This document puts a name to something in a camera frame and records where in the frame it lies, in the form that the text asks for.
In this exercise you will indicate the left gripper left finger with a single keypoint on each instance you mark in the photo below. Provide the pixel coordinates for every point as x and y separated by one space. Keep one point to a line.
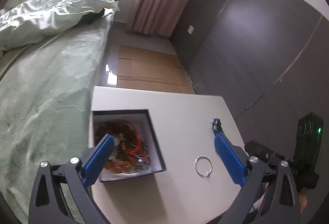
94 160

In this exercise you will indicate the white wall socket plate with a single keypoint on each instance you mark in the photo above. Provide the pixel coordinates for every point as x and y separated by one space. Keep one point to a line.
190 29

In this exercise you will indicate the person's right hand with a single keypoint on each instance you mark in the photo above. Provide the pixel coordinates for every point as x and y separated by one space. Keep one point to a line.
285 198

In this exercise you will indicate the light green crumpled duvet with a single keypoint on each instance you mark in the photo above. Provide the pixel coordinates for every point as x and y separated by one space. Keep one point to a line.
30 21

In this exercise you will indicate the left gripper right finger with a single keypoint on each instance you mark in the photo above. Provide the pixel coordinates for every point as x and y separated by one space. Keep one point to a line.
231 161

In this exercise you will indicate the green bed sheet mattress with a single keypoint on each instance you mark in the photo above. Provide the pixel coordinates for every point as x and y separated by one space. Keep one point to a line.
46 95

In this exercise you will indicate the silver chain jewelry pile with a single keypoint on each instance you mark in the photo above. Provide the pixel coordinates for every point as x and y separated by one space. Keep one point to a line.
141 160

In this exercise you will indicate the flattened cardboard sheets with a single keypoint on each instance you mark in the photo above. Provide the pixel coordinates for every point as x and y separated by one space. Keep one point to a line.
143 69

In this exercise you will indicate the black jewelry box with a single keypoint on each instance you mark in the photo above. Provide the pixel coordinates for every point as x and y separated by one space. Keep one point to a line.
130 128

